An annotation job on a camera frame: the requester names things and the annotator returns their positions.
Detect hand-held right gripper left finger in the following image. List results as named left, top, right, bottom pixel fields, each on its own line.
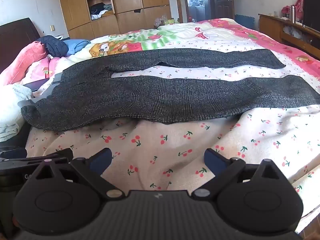
left=31, top=148, right=127, bottom=201

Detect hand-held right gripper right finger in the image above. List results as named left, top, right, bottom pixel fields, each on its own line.
left=191, top=148, right=288, bottom=201

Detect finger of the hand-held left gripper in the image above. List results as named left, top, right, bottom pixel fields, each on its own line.
left=0, top=148, right=74, bottom=170

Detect dark grey plaid pants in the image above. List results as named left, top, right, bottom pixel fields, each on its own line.
left=21, top=48, right=320, bottom=132

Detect white cherry print sheet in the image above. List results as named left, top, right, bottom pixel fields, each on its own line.
left=25, top=44, right=320, bottom=235

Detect white crumpled cloth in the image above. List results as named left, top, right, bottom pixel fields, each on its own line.
left=0, top=84, right=34, bottom=140

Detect pink pillow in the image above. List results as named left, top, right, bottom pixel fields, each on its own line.
left=0, top=41, right=49, bottom=87

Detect navy blue garment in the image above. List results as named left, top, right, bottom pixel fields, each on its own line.
left=36, top=35, right=69, bottom=57

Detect light blue cloth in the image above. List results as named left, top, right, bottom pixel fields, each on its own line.
left=61, top=39, right=92, bottom=57

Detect dark wooden headboard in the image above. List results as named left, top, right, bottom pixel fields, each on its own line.
left=0, top=17, right=42, bottom=74

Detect pink cartoon printed quilt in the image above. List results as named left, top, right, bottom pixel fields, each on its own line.
left=22, top=17, right=320, bottom=100

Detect blue foam mat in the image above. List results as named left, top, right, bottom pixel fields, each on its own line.
left=234, top=14, right=255, bottom=30

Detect wooden side cabinet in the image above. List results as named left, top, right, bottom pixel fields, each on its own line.
left=258, top=14, right=320, bottom=60

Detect plastic bags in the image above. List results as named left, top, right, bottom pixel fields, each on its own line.
left=154, top=15, right=179, bottom=28

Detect pile of clothes in wardrobe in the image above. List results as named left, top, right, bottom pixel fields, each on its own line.
left=89, top=2, right=113, bottom=20

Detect white cloth in desk shelf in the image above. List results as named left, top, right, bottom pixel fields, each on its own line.
left=284, top=26, right=307, bottom=39

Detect dark brown door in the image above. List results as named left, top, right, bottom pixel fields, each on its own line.
left=212, top=0, right=235, bottom=20

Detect black television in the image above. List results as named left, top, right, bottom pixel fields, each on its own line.
left=302, top=0, right=320, bottom=29

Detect pink red cloth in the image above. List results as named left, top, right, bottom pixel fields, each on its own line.
left=281, top=0, right=320, bottom=22

